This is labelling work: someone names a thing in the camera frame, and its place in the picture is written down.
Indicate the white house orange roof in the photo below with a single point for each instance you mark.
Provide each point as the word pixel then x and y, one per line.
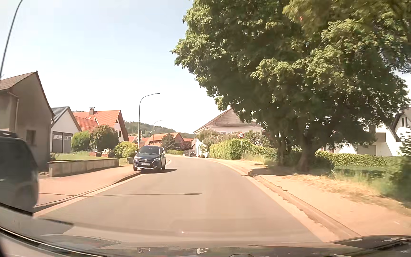
pixel 105 117

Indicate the grey asphalt road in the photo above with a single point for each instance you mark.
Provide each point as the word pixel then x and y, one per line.
pixel 191 203

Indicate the round speed limit sign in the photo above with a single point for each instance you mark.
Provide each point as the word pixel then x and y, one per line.
pixel 241 136

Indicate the low concrete wall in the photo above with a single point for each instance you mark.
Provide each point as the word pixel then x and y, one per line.
pixel 80 166

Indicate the grey house with brown roof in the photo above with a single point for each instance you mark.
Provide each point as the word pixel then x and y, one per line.
pixel 23 110

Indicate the dark blue car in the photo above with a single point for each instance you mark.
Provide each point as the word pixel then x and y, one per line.
pixel 149 157

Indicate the green lawn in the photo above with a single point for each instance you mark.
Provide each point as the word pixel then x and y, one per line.
pixel 77 156

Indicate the dark parked vehicle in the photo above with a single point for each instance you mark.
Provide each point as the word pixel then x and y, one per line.
pixel 7 171

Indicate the red-roofed buildings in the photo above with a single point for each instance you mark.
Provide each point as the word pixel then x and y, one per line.
pixel 162 138

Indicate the wooded hill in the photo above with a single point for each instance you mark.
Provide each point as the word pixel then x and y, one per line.
pixel 145 127

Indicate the reddish paved pavement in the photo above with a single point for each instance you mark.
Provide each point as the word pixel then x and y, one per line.
pixel 77 184

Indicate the white house dark roof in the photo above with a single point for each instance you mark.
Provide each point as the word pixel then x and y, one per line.
pixel 401 132

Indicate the car's own bonnet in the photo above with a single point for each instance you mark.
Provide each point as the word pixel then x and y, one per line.
pixel 227 250

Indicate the trimmed green hedge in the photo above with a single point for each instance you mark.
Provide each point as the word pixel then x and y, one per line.
pixel 234 149

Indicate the white garage building grey roof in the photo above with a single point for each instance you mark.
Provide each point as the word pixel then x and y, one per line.
pixel 62 128

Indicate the tall curved lamp post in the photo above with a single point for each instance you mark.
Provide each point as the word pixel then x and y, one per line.
pixel 2 64

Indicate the curved grey lamp post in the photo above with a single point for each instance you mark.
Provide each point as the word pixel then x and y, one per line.
pixel 153 130
pixel 139 117

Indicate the dry grass verge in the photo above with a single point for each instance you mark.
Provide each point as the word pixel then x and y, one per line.
pixel 362 182

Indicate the light paved pavement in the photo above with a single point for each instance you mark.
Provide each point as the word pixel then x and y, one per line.
pixel 334 207

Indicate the light green bush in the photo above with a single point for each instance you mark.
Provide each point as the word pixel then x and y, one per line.
pixel 125 149

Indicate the round green bush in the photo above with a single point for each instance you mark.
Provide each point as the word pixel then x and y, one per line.
pixel 81 141
pixel 104 137

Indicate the large green tree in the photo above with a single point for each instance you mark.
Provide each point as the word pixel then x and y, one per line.
pixel 298 71

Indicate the white house brown hipped roof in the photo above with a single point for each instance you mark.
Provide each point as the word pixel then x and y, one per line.
pixel 227 125

